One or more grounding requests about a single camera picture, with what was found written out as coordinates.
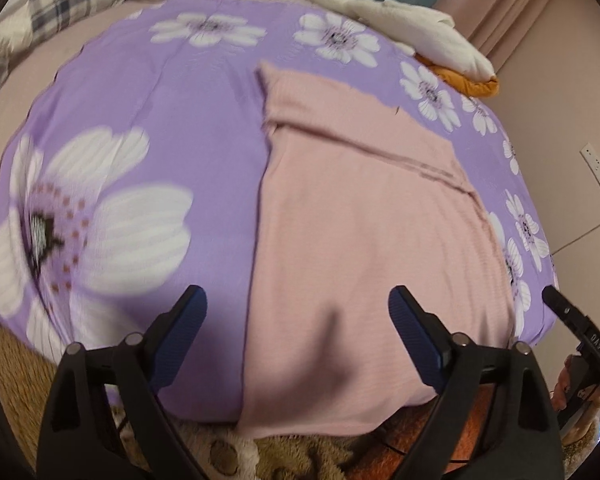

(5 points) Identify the person's right hand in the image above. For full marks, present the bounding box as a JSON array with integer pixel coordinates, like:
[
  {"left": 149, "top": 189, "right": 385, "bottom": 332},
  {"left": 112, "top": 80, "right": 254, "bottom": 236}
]
[{"left": 550, "top": 364, "right": 600, "bottom": 431}]

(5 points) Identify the purple floral bed sheet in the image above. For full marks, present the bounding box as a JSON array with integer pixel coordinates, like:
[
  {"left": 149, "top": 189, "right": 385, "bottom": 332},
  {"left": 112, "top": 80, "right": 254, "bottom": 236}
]
[{"left": 0, "top": 0, "right": 556, "bottom": 426}]

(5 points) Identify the pink knit sweater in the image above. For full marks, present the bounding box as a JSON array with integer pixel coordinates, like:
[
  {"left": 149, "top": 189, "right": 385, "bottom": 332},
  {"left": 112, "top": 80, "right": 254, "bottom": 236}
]
[{"left": 237, "top": 63, "right": 515, "bottom": 439}]

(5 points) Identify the brown fuzzy rug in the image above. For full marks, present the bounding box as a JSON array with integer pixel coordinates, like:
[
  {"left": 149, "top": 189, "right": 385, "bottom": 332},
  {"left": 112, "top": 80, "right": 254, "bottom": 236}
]
[{"left": 0, "top": 327, "right": 362, "bottom": 479}]

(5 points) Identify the white goose plush toy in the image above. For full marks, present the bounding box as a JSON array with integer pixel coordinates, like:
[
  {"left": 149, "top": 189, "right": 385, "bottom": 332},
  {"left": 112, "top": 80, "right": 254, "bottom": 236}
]
[{"left": 309, "top": 0, "right": 500, "bottom": 98}]

